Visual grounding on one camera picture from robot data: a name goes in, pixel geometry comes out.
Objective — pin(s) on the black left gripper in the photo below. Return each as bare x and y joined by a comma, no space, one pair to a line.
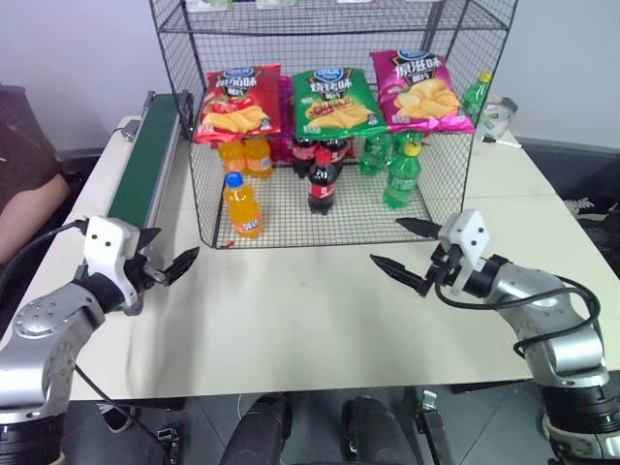
143,273

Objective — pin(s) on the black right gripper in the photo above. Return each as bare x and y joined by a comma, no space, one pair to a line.
445,271

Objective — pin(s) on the person's bare forearm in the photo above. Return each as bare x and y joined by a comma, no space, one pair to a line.
29,203

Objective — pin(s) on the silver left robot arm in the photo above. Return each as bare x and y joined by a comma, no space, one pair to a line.
43,315

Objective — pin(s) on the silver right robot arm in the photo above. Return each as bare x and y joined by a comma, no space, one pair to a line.
547,310

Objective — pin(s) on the green conveyor belt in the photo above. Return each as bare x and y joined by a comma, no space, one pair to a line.
138,160

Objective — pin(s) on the green soda bottle yellow cap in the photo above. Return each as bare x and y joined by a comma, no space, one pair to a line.
403,176
474,97

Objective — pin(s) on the orange soda bottle blue cap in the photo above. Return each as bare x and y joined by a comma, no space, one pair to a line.
243,208

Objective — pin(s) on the cola bottle red cap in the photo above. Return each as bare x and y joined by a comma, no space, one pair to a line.
322,189

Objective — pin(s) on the white marker pen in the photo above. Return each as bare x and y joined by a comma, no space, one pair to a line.
504,143

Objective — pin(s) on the magenta chip bag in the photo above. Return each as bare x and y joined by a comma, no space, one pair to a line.
421,92

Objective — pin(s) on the red chip bag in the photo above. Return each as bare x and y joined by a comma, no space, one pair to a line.
237,104

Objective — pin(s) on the green chip bag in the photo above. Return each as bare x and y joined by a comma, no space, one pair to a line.
334,102

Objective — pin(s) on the magenta snack bag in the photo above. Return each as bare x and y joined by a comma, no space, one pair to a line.
286,116

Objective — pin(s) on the dark rounded shape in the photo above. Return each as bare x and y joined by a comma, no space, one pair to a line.
375,431
257,431

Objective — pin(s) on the black chair with white part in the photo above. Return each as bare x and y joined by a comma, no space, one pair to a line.
593,218

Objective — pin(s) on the person's dark brown shirt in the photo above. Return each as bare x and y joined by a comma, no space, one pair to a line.
24,131

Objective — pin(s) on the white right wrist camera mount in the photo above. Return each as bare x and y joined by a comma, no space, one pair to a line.
467,232

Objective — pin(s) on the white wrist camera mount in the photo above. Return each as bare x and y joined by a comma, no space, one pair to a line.
104,242
467,232

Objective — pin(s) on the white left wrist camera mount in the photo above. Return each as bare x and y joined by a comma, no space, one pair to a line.
104,242

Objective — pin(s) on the metal table bracket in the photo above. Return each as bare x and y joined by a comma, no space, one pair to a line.
432,426

